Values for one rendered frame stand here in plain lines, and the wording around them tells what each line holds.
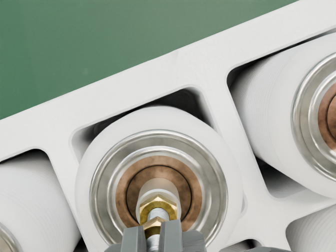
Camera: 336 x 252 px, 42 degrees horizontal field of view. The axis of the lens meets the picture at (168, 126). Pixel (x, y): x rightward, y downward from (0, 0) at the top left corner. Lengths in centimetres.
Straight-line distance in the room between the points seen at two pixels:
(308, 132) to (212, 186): 6
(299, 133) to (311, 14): 11
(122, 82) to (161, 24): 19
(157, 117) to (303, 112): 8
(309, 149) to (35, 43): 35
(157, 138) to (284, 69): 8
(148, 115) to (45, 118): 10
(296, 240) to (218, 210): 13
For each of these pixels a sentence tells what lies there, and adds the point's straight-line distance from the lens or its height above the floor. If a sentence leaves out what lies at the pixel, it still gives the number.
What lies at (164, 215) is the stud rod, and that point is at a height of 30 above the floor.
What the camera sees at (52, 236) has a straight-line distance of 28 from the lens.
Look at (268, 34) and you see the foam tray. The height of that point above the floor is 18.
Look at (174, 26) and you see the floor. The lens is 49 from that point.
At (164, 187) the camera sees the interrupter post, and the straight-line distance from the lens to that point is 22.
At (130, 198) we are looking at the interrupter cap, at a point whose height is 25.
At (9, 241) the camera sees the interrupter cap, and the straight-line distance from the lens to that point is 26.
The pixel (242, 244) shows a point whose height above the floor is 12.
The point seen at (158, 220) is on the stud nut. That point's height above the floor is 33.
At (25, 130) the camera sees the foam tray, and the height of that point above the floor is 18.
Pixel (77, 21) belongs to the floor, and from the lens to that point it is 50.
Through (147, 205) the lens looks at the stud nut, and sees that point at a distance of 20.
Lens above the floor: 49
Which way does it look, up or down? 86 degrees down
